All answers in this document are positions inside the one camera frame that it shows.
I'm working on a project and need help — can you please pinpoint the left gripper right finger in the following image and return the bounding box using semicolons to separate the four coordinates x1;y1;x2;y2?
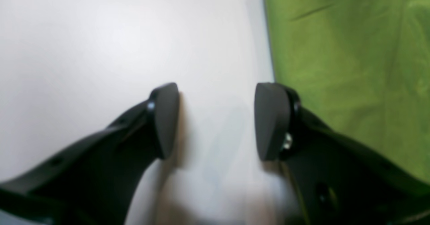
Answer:
254;83;429;225

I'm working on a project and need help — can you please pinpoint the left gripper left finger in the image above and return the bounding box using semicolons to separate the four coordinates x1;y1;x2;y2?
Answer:
0;83;180;225

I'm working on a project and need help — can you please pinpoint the green T-shirt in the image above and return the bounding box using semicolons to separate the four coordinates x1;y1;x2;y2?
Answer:
265;0;430;183

